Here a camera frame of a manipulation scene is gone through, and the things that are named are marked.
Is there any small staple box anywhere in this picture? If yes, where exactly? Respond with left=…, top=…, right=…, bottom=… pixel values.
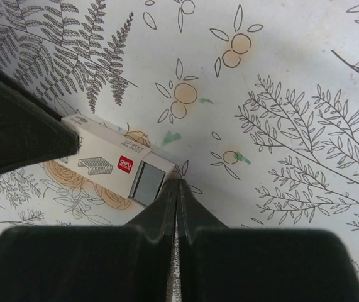
left=56, top=114, right=175, bottom=201

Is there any floral table mat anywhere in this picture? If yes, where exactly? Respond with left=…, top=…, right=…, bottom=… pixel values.
left=0, top=1, right=359, bottom=277

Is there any grey staple strips block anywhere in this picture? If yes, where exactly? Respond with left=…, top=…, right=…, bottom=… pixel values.
left=129, top=161, right=165, bottom=206

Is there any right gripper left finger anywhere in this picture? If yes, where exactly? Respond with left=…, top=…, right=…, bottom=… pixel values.
left=0, top=180, right=178, bottom=301

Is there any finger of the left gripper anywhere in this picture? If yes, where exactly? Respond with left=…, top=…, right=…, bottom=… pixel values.
left=0, top=70, right=79, bottom=175

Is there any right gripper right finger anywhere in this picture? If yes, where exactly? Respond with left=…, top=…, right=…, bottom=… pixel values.
left=175, top=180, right=359, bottom=301

